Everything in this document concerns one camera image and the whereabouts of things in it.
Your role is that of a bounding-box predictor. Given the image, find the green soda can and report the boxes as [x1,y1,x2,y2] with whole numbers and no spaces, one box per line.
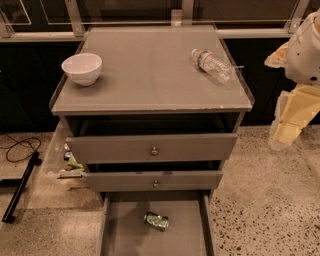
[144,212,169,232]

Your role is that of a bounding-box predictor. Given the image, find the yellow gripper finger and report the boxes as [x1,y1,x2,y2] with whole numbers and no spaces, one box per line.
[268,84,320,150]
[264,43,288,68]

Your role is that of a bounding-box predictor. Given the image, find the grey drawer cabinet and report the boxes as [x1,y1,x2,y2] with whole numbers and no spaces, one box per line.
[49,23,256,201]

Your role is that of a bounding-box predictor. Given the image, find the grey bottom drawer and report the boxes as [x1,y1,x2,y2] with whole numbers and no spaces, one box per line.
[97,191,217,256]

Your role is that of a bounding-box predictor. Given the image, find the grey middle drawer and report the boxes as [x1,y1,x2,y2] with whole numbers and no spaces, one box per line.
[84,170,223,192]

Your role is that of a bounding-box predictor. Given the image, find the white ceramic bowl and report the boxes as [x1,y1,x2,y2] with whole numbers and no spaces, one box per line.
[61,53,102,86]

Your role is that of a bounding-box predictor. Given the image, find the grey drawer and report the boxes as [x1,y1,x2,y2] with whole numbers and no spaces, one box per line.
[97,191,217,256]
[66,133,237,164]
[84,170,223,192]

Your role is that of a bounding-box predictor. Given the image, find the clear plastic water bottle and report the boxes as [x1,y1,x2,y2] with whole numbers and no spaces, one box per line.
[191,49,233,84]

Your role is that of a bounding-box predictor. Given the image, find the grey top drawer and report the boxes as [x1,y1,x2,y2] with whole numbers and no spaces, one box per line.
[66,133,237,164]

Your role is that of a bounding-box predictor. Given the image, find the black floor cable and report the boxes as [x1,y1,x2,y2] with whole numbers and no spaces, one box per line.
[0,133,42,164]

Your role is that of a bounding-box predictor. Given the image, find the black metal stand bar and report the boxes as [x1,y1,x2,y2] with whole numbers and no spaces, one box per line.
[2,152,42,223]

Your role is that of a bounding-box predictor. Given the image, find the clear plastic storage bin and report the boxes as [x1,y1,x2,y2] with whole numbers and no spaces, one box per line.
[40,122,88,190]

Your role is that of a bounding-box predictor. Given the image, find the metal railing frame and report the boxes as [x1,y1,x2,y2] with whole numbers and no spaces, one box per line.
[0,0,320,42]

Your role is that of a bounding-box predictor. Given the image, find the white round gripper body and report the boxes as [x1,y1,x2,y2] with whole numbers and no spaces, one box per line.
[285,9,320,85]

